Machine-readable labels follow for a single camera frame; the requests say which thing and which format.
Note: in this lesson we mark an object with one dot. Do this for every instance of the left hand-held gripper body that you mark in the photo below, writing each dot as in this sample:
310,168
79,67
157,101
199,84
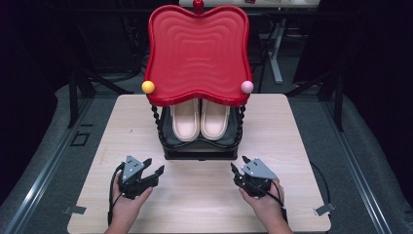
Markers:
131,185

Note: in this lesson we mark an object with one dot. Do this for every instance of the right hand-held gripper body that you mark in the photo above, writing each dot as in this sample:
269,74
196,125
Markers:
255,182

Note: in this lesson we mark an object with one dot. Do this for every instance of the pale pink clog shoe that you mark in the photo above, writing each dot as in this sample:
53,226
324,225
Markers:
214,122

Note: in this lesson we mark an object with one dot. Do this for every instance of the beige clog shoe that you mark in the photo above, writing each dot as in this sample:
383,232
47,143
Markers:
185,123

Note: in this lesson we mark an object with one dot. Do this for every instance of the red and black shoe rack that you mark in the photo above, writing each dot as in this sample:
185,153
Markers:
198,58

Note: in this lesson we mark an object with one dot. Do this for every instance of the person's left hand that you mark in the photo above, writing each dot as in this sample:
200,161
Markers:
128,209

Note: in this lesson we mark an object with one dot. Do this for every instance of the person's right hand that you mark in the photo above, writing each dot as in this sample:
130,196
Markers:
268,206

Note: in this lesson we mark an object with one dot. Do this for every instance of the grey table clamp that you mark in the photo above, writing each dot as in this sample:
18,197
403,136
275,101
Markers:
74,210
324,209

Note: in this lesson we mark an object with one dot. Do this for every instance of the black metal stand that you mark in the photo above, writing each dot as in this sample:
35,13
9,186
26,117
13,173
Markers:
74,94
339,97

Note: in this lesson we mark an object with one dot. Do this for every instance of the aluminium floor rail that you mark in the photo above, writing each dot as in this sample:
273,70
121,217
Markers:
357,169
42,175

